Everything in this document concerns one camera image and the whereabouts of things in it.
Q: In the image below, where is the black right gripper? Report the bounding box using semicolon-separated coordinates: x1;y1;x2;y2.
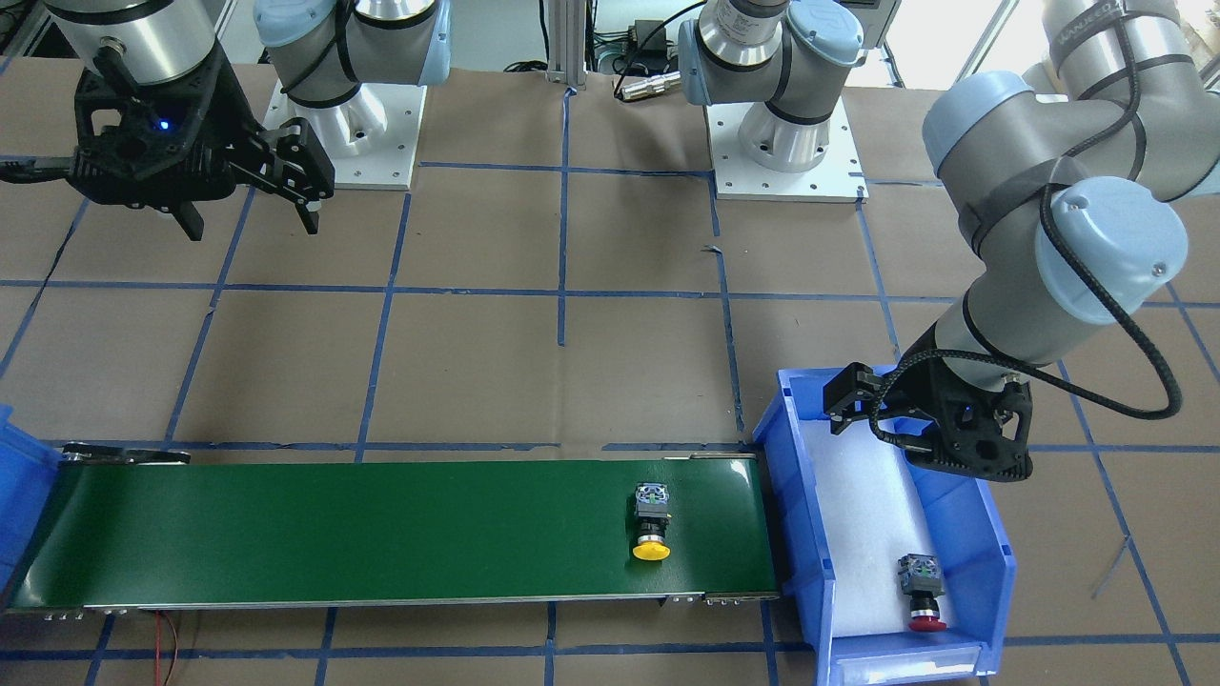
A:
70;44;336;240

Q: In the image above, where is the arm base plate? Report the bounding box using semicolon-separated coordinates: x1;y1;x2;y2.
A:
705;100;867;203
264;84;428;190

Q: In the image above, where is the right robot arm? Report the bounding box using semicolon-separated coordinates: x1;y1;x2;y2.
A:
2;1;451;240

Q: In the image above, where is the yellow push button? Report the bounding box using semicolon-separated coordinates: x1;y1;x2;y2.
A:
632;482;671;561

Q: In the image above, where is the blue bin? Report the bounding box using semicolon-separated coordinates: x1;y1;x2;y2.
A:
754;367;1017;685
1;404;63;590

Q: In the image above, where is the red push button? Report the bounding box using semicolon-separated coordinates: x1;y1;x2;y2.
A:
898;555;948;634

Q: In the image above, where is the green conveyor belt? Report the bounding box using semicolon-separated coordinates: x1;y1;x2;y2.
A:
2;457;780;614

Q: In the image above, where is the white foam pad bin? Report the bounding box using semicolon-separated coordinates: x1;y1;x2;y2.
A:
799;420;937;637

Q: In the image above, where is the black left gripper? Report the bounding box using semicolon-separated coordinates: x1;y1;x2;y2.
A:
824;363;1033;482

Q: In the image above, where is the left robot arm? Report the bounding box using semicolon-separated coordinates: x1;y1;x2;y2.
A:
820;1;1218;482

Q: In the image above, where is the aluminium frame post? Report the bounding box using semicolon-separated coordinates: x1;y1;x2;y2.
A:
543;1;590;92

